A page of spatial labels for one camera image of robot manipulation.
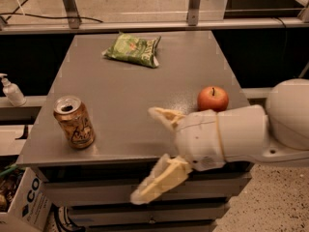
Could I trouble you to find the drawer knob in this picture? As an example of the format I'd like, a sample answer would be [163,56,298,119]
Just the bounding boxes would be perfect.
[147,192,155,201]
[149,217,156,224]

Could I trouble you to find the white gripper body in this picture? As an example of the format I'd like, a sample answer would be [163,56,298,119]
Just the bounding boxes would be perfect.
[175,110,225,171]

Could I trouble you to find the right metal bracket post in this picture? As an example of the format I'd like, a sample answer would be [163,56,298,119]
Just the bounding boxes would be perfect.
[186,0,201,26]

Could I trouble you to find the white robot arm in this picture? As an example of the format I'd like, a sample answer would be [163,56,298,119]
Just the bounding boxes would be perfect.
[130,78,309,205]

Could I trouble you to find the red apple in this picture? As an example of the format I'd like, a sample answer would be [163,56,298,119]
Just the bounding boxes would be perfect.
[197,86,229,112]

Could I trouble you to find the white cardboard box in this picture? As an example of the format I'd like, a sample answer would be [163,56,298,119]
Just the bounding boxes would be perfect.
[0,168,52,232]

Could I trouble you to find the black cable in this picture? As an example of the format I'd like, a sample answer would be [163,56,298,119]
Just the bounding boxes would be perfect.
[0,12,104,24]

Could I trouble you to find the white pump bottle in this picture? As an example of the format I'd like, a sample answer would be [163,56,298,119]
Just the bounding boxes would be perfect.
[0,73,26,106]

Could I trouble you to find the grey drawer cabinet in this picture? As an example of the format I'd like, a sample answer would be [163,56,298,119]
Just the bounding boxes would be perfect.
[17,31,251,232]

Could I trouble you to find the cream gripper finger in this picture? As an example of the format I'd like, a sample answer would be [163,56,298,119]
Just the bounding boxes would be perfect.
[148,107,185,131]
[130,154,192,205]

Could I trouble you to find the top drawer knob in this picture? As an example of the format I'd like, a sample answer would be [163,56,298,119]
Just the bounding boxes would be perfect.
[147,192,155,201]

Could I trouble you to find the metal bracket post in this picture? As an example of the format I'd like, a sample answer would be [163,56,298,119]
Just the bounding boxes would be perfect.
[186,0,201,26]
[62,0,81,29]

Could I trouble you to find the orange soda can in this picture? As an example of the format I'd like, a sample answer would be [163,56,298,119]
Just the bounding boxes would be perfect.
[53,96,96,149]

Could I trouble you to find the left metal bracket post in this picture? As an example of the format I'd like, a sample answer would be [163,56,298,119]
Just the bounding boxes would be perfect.
[62,0,81,29]

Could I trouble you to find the green chip bag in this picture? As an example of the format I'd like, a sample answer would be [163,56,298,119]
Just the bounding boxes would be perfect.
[101,32,161,69]

